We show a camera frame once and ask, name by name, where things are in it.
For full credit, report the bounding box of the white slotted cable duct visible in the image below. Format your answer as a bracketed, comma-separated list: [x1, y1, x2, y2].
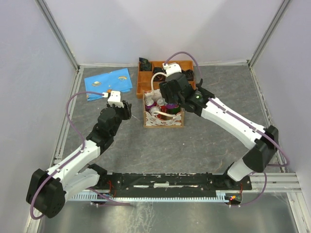
[69, 190, 233, 203]

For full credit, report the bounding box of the burlap canvas tote bag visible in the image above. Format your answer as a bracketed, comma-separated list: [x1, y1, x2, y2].
[142, 72, 185, 128]

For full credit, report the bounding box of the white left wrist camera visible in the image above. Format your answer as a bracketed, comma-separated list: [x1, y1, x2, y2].
[107, 91, 123, 108]

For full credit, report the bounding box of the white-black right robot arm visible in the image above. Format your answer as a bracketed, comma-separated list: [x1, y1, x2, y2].
[159, 73, 278, 190]

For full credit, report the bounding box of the red cola can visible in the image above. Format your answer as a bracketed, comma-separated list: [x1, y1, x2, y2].
[156, 98, 167, 112]

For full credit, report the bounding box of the dark patterned rolled sock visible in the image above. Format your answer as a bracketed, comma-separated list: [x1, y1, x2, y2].
[139, 57, 152, 72]

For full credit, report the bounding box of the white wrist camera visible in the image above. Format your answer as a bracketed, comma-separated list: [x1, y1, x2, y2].
[107, 91, 123, 108]
[162, 63, 182, 76]

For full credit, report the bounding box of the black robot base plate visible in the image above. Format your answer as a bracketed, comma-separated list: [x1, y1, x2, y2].
[92, 172, 252, 197]

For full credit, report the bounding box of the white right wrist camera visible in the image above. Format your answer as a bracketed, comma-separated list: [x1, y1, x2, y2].
[162, 63, 182, 76]

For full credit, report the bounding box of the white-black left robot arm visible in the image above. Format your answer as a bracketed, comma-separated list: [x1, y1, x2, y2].
[26, 100, 132, 220]

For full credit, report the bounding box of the black orange rolled sock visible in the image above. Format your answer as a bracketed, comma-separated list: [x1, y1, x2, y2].
[153, 67, 164, 74]

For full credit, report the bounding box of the blue space-print cloth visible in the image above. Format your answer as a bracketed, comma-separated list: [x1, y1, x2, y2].
[84, 68, 133, 93]

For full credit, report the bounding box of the wooden compartment tray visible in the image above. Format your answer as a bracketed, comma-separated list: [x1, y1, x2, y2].
[136, 60, 194, 99]

